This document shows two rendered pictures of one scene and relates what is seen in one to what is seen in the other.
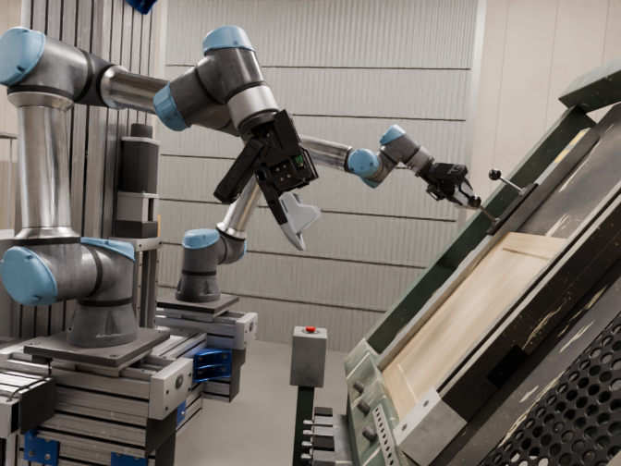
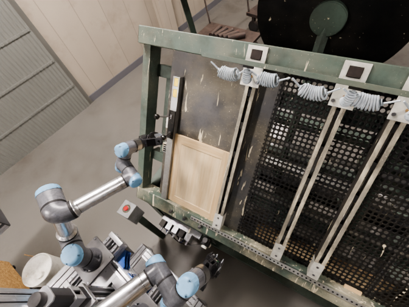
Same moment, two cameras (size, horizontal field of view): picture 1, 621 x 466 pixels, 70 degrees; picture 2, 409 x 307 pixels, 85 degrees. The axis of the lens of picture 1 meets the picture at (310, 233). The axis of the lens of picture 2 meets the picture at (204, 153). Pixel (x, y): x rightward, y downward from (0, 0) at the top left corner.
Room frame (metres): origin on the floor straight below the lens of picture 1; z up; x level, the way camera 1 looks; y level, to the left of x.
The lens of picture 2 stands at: (0.53, 0.09, 2.54)
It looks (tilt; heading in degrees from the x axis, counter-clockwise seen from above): 56 degrees down; 311
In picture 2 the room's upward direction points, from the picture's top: 15 degrees counter-clockwise
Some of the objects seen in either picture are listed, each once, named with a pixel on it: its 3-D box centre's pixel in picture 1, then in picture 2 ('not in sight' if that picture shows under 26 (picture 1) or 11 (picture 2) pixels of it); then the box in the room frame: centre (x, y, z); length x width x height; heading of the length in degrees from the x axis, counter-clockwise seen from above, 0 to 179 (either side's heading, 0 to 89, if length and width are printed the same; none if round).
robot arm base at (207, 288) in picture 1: (198, 283); (87, 258); (1.51, 0.37, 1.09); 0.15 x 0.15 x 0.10
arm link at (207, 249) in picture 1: (201, 249); (75, 254); (1.51, 0.36, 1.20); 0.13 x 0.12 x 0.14; 156
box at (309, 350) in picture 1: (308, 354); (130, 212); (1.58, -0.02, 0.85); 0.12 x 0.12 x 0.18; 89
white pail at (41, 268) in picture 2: not in sight; (46, 270); (2.41, 0.82, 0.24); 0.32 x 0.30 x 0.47; 169
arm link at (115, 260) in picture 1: (103, 266); not in sight; (1.01, 0.47, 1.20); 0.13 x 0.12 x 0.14; 156
